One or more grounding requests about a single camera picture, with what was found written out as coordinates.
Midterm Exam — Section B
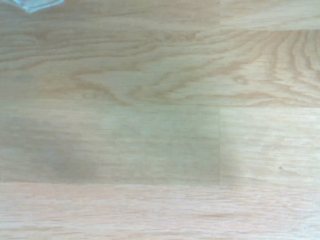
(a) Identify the clear plastic object corner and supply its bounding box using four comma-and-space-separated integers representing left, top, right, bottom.
5, 0, 65, 14

